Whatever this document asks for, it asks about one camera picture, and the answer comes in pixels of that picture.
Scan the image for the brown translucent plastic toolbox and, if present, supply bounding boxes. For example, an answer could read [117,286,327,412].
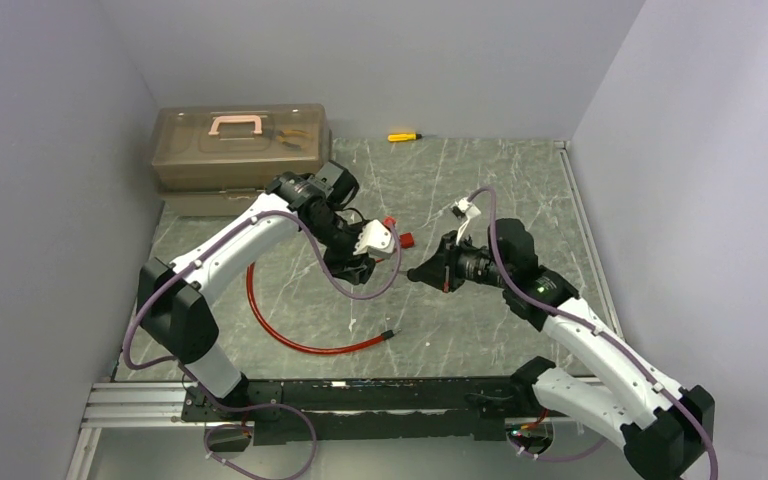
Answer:
[150,103,332,216]

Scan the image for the purple cable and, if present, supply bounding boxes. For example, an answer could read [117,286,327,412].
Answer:
[122,210,404,480]
[466,186,720,480]

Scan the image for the yellow handled pliers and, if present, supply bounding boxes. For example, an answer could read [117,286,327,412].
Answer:
[273,129,314,151]

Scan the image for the red cable lock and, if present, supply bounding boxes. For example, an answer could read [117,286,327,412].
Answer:
[245,264,398,356]

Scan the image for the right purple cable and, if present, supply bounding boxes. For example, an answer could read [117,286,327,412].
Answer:
[466,186,720,480]

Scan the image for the yellow handled screwdriver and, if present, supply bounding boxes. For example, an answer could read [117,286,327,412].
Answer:
[387,132,423,143]

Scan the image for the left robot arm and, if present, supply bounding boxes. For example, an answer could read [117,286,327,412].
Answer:
[126,162,397,407]

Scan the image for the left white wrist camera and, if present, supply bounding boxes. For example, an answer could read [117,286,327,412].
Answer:
[353,220,397,259]

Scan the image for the pink toolbox handle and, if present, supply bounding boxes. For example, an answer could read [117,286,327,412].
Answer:
[208,114,263,137]

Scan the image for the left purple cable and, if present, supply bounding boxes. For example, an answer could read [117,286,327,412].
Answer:
[122,210,404,480]

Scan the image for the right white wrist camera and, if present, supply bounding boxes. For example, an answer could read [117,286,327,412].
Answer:
[451,197,481,244]

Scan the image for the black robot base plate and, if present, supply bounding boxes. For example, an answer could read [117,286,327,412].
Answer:
[180,376,552,446]

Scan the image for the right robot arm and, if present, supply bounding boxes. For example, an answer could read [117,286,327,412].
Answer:
[407,218,715,479]

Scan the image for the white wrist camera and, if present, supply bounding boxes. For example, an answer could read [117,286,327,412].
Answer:
[451,197,481,244]
[353,220,397,259]

